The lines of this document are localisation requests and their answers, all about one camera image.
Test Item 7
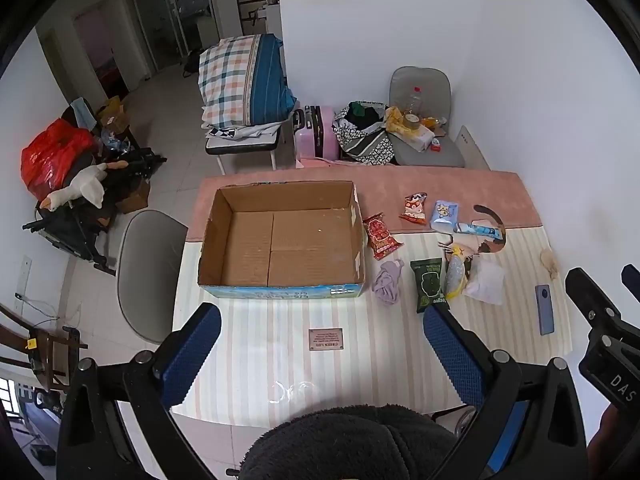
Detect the glass sliding door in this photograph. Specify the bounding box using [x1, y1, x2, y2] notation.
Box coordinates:
[125, 0, 221, 81]

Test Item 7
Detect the yellow mesh packet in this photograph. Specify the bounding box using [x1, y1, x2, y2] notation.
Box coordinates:
[444, 252, 473, 301]

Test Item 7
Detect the person's dark fleece clothing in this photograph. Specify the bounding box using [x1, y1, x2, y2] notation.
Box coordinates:
[239, 405, 458, 480]

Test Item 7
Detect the brown cardboard box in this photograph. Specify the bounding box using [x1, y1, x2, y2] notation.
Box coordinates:
[95, 96, 131, 133]
[116, 180, 152, 215]

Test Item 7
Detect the brown mat label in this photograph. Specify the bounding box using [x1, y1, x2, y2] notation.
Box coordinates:
[308, 328, 344, 352]

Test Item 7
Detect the white wall outlet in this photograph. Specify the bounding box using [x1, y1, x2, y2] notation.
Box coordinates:
[15, 255, 33, 311]

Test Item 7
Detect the grey cushioned chair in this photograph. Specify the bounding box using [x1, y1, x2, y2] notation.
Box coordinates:
[389, 66, 466, 168]

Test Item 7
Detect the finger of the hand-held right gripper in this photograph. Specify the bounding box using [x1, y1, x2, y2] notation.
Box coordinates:
[565, 267, 621, 331]
[621, 264, 640, 303]

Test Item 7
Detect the small beige cloth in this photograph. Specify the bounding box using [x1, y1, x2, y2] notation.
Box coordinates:
[540, 249, 562, 280]

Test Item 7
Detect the wooden chair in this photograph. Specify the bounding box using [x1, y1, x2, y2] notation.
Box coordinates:
[0, 305, 88, 393]

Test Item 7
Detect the white folded sheet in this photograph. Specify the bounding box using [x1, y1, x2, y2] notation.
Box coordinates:
[202, 120, 281, 141]

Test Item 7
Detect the red plastic bag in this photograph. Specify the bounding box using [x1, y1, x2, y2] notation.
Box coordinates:
[21, 119, 96, 201]

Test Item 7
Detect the black folded stroller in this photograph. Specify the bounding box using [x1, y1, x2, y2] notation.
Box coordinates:
[22, 147, 168, 276]

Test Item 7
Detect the white plastic bag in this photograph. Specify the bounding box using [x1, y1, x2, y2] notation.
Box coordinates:
[462, 255, 506, 306]

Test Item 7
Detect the person's right forearm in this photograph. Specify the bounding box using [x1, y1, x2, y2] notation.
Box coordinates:
[587, 400, 640, 461]

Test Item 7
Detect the light blue cloth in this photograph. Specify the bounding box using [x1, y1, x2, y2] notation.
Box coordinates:
[70, 97, 97, 131]

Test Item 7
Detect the white tissue box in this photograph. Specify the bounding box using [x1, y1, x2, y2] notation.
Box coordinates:
[400, 125, 435, 152]

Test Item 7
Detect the grey shell chair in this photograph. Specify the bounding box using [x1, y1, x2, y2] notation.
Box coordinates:
[116, 210, 188, 346]

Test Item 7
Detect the dark green snack packet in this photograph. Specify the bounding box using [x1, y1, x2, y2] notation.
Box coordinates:
[410, 258, 446, 314]

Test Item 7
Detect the light blue tissue packet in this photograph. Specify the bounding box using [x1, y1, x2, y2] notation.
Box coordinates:
[430, 200, 460, 233]

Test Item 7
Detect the white leaning panel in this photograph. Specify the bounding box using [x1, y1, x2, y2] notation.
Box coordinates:
[457, 125, 491, 171]

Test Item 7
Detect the pink suitcase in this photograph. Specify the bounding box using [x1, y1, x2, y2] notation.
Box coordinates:
[294, 106, 337, 162]

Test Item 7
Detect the red snack packet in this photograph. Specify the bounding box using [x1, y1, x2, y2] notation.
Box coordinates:
[362, 213, 404, 261]

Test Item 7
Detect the patterned tote bag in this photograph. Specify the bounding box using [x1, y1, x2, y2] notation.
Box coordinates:
[332, 101, 398, 166]

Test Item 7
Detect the yellow plastic bag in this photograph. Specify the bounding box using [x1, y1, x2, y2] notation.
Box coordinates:
[384, 106, 416, 136]

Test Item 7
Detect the orange snack packet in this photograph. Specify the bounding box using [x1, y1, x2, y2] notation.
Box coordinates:
[399, 192, 428, 226]

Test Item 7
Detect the white goose plush toy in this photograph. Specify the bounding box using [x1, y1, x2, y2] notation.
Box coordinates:
[41, 162, 108, 211]

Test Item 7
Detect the blue smartphone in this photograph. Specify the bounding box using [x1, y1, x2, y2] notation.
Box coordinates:
[535, 284, 556, 336]

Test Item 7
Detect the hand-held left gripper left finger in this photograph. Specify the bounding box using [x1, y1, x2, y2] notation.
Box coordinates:
[57, 302, 223, 480]

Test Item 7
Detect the long blue packet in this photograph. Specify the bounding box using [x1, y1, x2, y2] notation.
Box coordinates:
[453, 221, 503, 241]

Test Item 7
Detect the purple cloth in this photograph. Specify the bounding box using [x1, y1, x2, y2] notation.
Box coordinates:
[371, 259, 406, 307]

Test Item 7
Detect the plaid quilt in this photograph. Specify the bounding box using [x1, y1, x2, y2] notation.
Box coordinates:
[198, 34, 297, 130]

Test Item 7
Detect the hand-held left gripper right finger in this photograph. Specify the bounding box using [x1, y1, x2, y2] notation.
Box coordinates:
[422, 304, 588, 480]

